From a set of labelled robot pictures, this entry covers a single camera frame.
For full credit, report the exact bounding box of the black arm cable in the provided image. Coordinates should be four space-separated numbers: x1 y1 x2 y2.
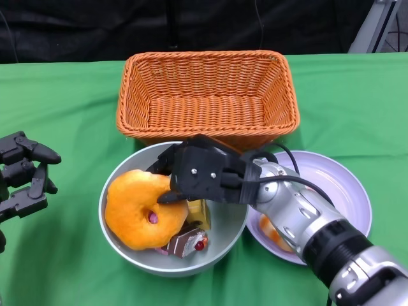
222 142 339 208

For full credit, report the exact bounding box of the orange wicker basket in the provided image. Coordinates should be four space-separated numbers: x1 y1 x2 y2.
115 50 301 150

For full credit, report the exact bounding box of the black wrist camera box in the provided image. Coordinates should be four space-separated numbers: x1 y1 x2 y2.
170 133 262 205

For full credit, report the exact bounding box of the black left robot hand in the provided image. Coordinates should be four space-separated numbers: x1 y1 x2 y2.
0 130 62 221

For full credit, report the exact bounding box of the pale green bowl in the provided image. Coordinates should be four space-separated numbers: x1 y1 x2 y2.
98 141 249 277

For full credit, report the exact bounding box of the thin black cable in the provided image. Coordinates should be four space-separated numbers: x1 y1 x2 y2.
253 0 266 51

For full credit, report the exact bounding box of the oval orange bread roll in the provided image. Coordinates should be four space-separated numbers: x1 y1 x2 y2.
258 214 294 252

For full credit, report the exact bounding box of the black stand pole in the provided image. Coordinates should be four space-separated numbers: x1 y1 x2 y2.
167 0 184 50

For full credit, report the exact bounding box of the lavender round plate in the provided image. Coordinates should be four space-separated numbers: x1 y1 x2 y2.
245 150 373 266

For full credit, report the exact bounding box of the black backdrop cloth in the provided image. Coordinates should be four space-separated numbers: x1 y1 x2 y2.
0 0 408 64

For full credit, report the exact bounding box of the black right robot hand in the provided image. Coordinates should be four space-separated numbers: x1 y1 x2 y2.
145 143 187 205

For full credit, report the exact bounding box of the yellow cake slice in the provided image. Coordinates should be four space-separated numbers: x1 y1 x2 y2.
186 198 212 231

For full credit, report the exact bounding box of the orange ring donut bread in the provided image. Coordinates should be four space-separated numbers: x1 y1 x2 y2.
105 170 189 252

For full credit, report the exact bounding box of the silver aluminium frame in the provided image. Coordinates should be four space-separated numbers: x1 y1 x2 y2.
347 0 408 54

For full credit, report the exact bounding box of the chocolate cake with cherry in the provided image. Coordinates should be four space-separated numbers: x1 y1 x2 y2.
161 222 210 258

